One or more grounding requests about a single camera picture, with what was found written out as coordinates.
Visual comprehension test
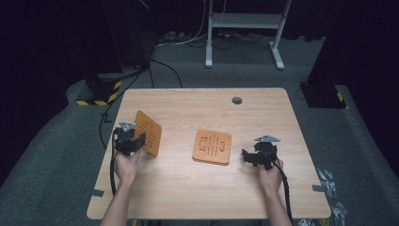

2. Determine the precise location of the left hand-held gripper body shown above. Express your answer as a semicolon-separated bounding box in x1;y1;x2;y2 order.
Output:
112;121;139;157

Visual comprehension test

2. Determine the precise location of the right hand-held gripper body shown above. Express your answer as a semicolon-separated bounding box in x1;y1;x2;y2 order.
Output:
254;135;281;170

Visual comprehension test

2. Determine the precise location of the slotted bamboo coaster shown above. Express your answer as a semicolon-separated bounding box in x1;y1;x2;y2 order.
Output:
191;128;233;167
134;109;163;157

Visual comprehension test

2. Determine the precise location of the person's right hand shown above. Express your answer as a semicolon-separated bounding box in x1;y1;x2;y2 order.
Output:
257;158;284;197

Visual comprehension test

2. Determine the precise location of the person's left hand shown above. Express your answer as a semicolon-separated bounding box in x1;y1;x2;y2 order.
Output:
114;150;142;186

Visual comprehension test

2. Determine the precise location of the black stand with striped base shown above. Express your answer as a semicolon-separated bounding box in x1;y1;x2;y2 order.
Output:
75;73;124;107

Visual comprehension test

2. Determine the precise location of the crumpled silver tape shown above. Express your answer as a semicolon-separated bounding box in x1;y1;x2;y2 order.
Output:
331;202;348;226
317;169;338;199

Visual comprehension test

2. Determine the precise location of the black stand base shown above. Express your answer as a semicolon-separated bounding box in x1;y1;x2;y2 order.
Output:
298;81;348;110

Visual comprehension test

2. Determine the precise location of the power strip with plugs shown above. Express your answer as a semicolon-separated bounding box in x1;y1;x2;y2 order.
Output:
158;30;193;44

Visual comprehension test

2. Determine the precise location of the white metal stand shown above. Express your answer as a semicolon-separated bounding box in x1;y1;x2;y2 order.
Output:
204;0;294;71

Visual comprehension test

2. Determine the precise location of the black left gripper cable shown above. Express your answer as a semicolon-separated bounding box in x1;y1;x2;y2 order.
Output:
108;128;118;196

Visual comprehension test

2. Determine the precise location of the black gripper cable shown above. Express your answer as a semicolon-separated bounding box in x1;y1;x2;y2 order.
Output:
108;128;118;196
273;160;295;225

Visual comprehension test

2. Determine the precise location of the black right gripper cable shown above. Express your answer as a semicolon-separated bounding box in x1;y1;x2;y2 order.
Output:
273;160;295;225

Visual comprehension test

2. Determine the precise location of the black floor cable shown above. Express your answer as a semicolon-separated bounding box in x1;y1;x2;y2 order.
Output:
150;57;184;89

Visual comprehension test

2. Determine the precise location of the white floor cable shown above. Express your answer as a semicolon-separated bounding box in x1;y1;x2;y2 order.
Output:
154;0;210;49

